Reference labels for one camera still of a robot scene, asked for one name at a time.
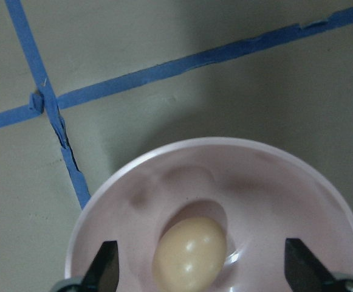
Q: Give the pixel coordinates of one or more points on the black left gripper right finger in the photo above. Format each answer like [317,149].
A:
[304,272]

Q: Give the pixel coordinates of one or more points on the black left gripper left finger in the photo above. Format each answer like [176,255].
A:
[103,273]

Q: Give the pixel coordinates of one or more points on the beige egg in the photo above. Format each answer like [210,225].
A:
[190,255]

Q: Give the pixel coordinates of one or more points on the pink bowl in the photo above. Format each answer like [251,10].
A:
[260,195]

